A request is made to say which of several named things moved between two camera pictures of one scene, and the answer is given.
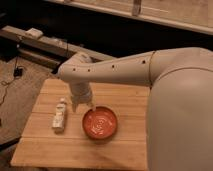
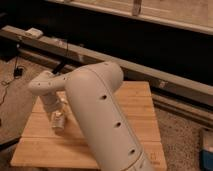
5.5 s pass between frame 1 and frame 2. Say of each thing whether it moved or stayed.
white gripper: moved
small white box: stayed
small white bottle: stayed
